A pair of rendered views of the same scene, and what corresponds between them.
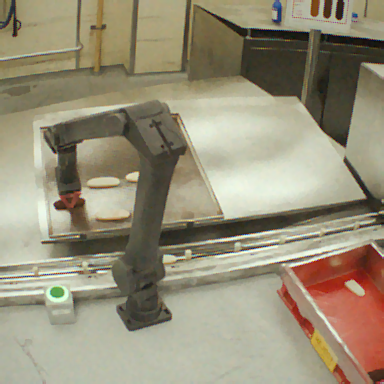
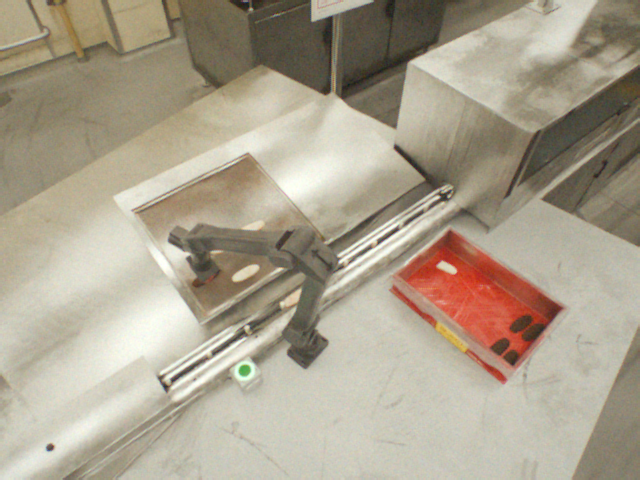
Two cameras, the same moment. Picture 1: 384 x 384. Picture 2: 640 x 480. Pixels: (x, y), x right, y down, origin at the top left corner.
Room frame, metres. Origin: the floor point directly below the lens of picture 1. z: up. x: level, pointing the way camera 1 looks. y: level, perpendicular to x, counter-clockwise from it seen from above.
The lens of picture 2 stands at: (0.25, 0.28, 2.17)
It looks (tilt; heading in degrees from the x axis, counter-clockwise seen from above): 51 degrees down; 341
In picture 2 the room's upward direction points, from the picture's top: straight up
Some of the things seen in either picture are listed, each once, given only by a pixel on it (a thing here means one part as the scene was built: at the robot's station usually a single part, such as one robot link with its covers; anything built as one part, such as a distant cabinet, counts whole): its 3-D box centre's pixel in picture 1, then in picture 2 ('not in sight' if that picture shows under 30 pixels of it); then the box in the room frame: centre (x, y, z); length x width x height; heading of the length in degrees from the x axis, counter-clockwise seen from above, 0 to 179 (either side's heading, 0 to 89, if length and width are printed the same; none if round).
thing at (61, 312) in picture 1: (60, 308); (246, 377); (0.82, 0.30, 0.84); 0.08 x 0.08 x 0.11; 20
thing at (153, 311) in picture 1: (143, 303); (307, 342); (0.86, 0.09, 0.86); 0.12 x 0.09 x 0.08; 121
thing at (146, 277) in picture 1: (136, 277); (300, 329); (0.87, 0.11, 0.94); 0.09 x 0.05 x 0.10; 41
